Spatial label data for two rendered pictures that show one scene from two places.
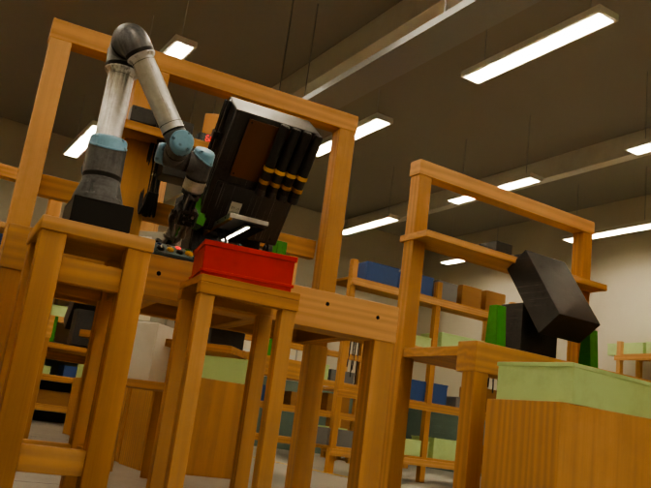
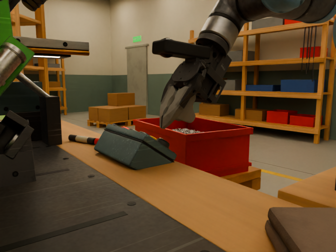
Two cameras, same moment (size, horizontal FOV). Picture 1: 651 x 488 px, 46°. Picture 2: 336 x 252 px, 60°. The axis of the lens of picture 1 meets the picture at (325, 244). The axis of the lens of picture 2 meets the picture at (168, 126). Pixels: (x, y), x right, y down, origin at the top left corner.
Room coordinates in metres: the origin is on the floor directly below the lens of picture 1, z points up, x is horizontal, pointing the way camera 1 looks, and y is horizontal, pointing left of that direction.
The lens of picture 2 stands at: (2.78, 1.08, 1.04)
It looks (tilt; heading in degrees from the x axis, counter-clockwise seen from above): 9 degrees down; 258
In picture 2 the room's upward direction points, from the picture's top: straight up
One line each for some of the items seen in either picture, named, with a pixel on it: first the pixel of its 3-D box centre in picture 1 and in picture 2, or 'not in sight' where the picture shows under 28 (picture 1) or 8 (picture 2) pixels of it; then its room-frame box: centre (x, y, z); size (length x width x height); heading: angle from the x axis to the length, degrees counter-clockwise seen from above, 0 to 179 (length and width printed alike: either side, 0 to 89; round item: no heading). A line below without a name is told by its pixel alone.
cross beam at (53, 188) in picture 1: (186, 220); not in sight; (3.42, 0.65, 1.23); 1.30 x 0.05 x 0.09; 114
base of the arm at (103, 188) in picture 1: (99, 191); not in sight; (2.27, 0.71, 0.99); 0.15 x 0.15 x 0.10
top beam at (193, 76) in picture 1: (214, 82); not in sight; (3.36, 0.62, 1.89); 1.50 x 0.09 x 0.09; 114
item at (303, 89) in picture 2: not in sight; (249, 78); (-0.08, -4.48, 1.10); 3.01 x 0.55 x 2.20; 120
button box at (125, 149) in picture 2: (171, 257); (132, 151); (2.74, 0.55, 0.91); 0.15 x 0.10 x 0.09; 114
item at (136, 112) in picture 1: (146, 118); not in sight; (3.17, 0.85, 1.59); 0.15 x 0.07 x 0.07; 114
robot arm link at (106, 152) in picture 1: (106, 156); not in sight; (2.28, 0.71, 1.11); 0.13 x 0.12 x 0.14; 20
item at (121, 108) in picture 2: not in sight; (117, 109); (2.54, -5.97, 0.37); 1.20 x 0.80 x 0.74; 38
